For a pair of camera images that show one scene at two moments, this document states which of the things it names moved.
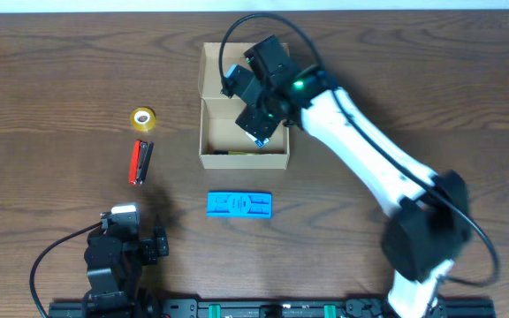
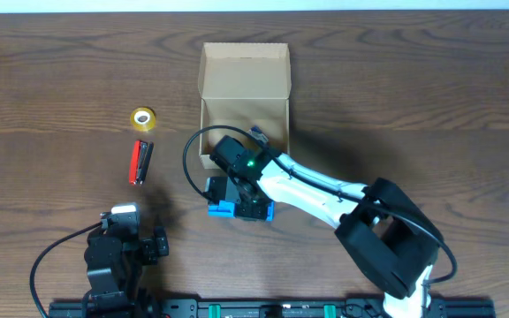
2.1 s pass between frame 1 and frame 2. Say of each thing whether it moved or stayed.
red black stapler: stayed
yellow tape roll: stayed
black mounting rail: stayed
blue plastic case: moved
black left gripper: stayed
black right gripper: moved
